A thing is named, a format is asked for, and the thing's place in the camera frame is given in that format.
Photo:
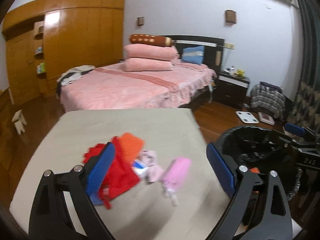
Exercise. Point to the red knit gloves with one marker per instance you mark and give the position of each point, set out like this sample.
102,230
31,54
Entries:
119,179

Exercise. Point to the small white stool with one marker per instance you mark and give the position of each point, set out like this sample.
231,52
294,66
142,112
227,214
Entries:
19,122

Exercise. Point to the black headboard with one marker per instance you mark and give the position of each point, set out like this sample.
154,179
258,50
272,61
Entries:
213,48

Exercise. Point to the patterned curtain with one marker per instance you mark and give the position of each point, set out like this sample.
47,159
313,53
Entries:
305,111

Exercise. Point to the pink floor scale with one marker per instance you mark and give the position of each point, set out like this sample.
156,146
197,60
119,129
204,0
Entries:
265,118

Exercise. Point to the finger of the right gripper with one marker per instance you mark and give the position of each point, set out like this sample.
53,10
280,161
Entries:
294,129

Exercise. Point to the black white nightstand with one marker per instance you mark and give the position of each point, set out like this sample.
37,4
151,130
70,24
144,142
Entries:
231,90

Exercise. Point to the blue cushion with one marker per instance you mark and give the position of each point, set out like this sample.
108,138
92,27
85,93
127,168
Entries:
194,55

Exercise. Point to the wall lamp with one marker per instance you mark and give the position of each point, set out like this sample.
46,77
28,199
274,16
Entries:
140,21
230,17

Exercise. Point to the plaid bag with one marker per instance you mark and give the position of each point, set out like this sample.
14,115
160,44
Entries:
266,97

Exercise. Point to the brown dotted bolster pillow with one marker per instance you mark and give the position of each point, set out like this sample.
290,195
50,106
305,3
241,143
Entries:
160,41

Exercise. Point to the white bathroom scale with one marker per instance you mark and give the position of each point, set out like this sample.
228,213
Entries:
247,117

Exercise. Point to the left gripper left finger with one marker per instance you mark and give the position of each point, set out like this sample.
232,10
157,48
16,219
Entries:
50,218

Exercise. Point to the left wall lamp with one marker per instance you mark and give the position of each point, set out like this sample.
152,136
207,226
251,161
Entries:
140,21

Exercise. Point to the orange mesh scrubber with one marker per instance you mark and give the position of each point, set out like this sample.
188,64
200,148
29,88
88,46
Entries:
131,146

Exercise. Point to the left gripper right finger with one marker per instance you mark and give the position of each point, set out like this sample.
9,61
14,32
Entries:
258,207

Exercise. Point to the bed with pink cover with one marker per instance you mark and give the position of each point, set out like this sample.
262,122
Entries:
111,87

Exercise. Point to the right wall lamp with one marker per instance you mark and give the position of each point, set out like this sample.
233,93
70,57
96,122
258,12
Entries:
230,17

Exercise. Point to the white blue alcohol pad box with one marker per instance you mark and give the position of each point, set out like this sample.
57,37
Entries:
139,168

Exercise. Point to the wooden wardrobe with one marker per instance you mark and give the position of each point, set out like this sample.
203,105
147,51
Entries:
45,38

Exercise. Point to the yellow toy on nightstand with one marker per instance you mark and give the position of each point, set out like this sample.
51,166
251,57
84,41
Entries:
240,73

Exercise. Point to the black trash bin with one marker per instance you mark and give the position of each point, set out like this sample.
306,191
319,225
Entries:
257,147

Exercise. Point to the pink cloth rag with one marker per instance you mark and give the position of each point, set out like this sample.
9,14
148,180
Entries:
149,159

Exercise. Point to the pile of clothes on bed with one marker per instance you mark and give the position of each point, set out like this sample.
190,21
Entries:
71,76

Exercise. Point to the pink mesh bag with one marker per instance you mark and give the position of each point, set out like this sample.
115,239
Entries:
174,177

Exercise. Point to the lower pink pillow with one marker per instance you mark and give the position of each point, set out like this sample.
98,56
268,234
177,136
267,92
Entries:
141,64

